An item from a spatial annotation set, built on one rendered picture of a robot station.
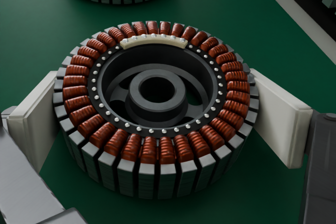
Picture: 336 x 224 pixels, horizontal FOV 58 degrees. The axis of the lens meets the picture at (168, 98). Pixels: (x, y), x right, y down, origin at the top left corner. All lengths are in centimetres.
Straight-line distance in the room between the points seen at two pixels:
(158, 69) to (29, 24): 13
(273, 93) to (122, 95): 9
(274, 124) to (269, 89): 2
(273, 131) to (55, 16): 20
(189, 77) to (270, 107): 6
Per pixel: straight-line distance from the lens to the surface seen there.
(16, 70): 24
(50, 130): 16
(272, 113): 16
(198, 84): 19
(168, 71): 18
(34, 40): 26
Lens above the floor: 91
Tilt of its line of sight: 50 degrees down
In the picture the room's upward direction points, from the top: 6 degrees clockwise
